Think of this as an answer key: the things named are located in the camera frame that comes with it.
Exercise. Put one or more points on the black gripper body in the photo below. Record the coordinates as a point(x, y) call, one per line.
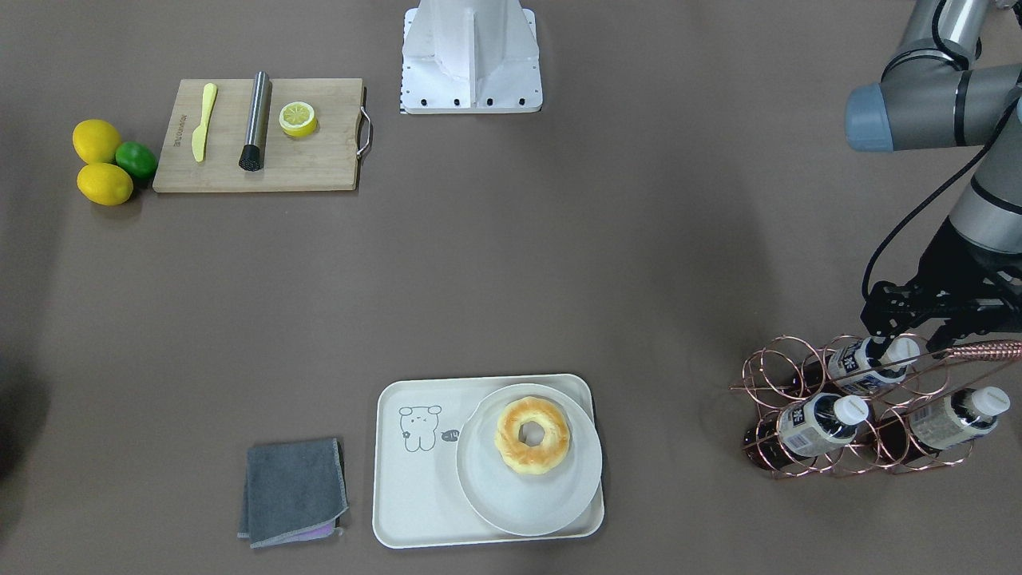
point(956, 257)

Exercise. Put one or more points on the tea bottle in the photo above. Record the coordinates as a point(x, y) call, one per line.
point(805, 430)
point(863, 368)
point(959, 418)

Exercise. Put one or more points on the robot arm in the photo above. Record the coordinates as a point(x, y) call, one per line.
point(931, 95)

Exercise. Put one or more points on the cream rabbit serving tray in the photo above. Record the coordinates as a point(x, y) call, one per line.
point(417, 498)

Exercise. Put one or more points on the white round plate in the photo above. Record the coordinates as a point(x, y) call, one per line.
point(528, 505)

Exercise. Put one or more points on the wooden cutting board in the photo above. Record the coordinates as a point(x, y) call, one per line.
point(325, 161)

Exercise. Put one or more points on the half lemon slice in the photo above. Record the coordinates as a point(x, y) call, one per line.
point(298, 119)

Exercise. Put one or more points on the folded grey cloth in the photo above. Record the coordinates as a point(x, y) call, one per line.
point(293, 492)

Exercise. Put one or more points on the steel muddler black tip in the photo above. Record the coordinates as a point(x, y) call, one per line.
point(251, 156)

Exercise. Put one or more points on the yellow plastic knife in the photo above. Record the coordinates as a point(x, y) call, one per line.
point(200, 133)

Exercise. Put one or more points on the green lime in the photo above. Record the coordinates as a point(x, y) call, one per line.
point(136, 159)

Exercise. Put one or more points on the yellow lemon lower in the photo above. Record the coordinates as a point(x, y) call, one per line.
point(105, 184)

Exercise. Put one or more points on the yellow lemon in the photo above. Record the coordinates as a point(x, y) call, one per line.
point(105, 184)
point(96, 141)

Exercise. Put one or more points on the yellow lemon upper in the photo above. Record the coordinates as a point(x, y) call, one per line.
point(96, 141)

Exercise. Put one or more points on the copper wire bottle rack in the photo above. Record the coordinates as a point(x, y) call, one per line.
point(935, 374)

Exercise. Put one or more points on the glazed ring donut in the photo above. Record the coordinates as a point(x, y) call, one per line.
point(553, 447)

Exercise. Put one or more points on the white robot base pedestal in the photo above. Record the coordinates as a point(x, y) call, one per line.
point(470, 57)

